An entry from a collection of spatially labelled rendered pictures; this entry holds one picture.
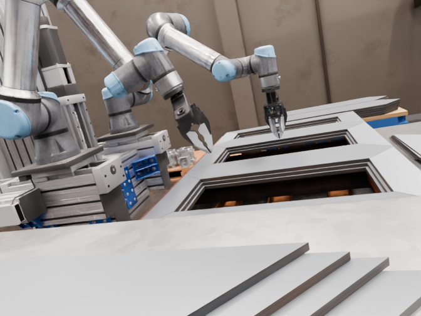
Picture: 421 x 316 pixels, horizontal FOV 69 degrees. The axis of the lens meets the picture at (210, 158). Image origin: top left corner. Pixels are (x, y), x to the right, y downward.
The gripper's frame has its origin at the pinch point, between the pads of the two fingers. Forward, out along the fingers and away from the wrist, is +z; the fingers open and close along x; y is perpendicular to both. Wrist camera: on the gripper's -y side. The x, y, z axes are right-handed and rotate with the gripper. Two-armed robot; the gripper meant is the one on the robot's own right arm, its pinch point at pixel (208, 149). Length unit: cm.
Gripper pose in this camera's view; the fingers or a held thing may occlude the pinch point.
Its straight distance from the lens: 91.1
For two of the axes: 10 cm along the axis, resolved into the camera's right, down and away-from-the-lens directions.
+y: 0.1, -2.3, 9.7
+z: 5.2, 8.3, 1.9
